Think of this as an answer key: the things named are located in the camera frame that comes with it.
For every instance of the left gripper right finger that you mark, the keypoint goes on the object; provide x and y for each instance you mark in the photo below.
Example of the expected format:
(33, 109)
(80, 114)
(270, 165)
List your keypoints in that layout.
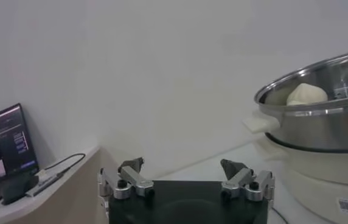
(239, 179)

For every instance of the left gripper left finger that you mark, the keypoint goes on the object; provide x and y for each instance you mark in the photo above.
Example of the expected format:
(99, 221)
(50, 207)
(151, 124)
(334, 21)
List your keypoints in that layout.
(136, 180)

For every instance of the grey usb hub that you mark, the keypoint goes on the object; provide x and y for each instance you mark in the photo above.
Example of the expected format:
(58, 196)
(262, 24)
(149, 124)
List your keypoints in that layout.
(44, 184)

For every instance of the white side table with mouse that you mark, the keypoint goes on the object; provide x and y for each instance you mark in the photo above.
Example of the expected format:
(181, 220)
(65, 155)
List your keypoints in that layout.
(70, 194)

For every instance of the cream electric cooker pot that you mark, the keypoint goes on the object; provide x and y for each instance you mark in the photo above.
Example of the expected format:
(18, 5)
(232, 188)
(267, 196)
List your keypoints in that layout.
(320, 173)

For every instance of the white steamed baozi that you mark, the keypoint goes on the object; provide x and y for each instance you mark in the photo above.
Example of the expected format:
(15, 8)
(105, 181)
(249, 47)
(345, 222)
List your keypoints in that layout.
(307, 95)

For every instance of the stainless steel steamer basket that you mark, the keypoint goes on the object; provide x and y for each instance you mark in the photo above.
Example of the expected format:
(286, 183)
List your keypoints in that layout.
(323, 128)

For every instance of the black laptop with pink windows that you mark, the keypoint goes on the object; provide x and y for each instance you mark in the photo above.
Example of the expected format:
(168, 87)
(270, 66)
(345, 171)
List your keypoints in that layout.
(6, 143)

